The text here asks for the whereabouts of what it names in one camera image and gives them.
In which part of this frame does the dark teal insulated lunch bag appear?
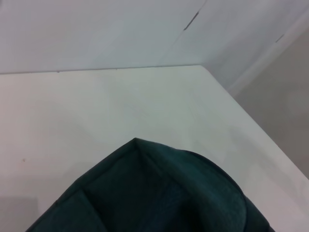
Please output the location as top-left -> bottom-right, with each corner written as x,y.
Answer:
25,137 -> 273,232

